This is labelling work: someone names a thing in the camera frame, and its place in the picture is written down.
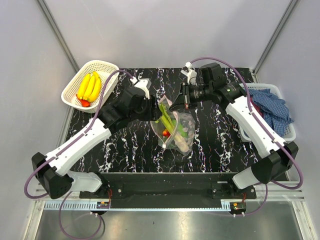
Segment white-blue laundry basket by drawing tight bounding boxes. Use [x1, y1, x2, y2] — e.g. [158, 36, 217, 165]
[246, 83, 296, 143]

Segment green fake celery stalks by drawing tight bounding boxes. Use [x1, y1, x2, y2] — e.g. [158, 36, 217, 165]
[151, 99, 190, 154]

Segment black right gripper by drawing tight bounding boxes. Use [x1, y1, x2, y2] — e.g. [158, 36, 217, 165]
[169, 81, 213, 112]

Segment white perforated basket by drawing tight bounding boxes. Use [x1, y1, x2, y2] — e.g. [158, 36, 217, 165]
[61, 60, 119, 114]

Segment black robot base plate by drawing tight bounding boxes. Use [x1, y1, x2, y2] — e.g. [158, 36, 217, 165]
[79, 172, 257, 201]

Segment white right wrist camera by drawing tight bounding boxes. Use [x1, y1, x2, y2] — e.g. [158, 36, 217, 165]
[180, 62, 197, 85]

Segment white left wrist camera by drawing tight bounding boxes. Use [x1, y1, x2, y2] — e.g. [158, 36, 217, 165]
[130, 77, 151, 99]

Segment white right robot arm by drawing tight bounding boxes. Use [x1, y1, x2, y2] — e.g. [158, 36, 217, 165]
[170, 62, 299, 199]

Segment yellow fake bell pepper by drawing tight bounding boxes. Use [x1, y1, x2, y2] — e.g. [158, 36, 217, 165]
[77, 71, 102, 103]

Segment aluminium frame rail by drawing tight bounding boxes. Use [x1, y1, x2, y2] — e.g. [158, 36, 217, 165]
[42, 184, 304, 213]

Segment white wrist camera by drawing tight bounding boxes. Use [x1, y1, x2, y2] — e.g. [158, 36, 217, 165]
[180, 62, 197, 85]
[130, 77, 151, 99]

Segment clear zip top bag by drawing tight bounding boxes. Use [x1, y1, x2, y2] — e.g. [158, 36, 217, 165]
[150, 95, 196, 156]

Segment blue checkered cloth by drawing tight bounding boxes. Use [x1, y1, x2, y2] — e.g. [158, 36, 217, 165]
[248, 88, 294, 137]

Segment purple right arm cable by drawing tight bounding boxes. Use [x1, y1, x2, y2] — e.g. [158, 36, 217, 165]
[187, 56, 305, 217]

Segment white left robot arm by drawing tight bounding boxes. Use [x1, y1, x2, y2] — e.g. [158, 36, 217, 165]
[31, 87, 161, 199]

